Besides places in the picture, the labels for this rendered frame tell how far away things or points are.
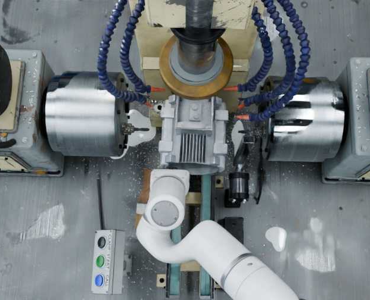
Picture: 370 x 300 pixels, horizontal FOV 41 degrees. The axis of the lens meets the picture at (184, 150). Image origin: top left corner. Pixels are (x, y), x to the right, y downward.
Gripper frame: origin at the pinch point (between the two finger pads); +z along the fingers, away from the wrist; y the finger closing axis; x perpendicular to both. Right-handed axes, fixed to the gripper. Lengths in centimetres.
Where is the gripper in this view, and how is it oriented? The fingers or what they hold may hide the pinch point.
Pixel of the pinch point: (171, 170)
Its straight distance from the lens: 138.7
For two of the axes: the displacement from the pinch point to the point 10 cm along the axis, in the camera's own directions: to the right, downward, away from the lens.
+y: 10.0, 0.3, -0.1
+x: 0.2, -9.7, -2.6
